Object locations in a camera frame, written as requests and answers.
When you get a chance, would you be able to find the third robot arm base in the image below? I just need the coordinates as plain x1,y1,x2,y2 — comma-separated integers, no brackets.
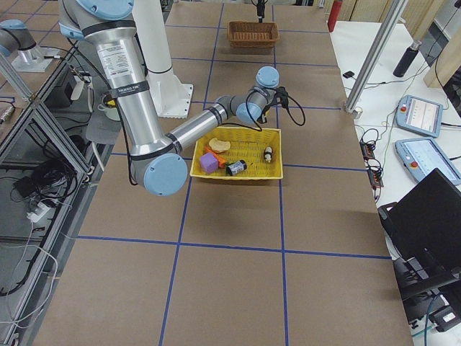
1,19,50,73

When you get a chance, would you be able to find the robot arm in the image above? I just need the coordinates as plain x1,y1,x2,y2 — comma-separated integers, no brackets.
58,1,279,196

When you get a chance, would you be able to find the yellow woven basket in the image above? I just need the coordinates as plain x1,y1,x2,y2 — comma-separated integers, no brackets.
189,126,283,180

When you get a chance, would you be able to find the brown wicker basket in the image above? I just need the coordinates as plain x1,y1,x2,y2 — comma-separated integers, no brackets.
227,21,280,48

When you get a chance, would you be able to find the small black labelled jar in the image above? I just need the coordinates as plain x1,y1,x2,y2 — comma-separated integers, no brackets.
226,159,247,177

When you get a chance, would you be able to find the orange toy carrot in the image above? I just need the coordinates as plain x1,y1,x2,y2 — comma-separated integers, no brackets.
205,146,227,169

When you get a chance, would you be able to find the purple foam block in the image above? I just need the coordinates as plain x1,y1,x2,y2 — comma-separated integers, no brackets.
199,153,219,174

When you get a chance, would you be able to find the toy bread piece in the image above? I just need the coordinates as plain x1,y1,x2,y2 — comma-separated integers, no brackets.
208,138,231,154

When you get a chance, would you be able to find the panda figurine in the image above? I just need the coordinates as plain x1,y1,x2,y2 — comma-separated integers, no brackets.
264,146,273,163

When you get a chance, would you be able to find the white enamel pot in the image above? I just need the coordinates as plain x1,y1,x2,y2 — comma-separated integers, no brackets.
97,93,120,122

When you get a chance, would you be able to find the orange power strip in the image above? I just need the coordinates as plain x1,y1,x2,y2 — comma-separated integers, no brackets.
359,141,383,190

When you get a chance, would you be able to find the near teach pendant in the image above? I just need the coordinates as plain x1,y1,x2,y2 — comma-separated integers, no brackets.
395,138,460,186

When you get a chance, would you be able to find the teach pendant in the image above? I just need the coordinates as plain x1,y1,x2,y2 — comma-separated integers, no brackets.
395,138,460,186
395,94,444,138

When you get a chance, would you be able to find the far teach pendant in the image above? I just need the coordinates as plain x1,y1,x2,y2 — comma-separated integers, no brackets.
395,94,444,138

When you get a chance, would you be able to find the black water bottle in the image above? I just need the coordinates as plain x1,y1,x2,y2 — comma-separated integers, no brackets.
393,40,422,78

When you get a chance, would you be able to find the black laptop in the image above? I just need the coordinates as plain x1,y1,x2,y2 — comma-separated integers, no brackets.
377,167,461,267

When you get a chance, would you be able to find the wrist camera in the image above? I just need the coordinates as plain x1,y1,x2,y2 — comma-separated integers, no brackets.
275,86,289,108

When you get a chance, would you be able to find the black adapter with cable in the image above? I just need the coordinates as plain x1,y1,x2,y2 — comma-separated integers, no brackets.
342,71,355,79

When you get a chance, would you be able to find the aluminium frame rack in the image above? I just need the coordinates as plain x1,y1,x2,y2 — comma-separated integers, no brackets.
1,43,120,345

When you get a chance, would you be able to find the metal camera post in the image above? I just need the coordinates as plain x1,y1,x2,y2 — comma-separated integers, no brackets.
344,0,408,119

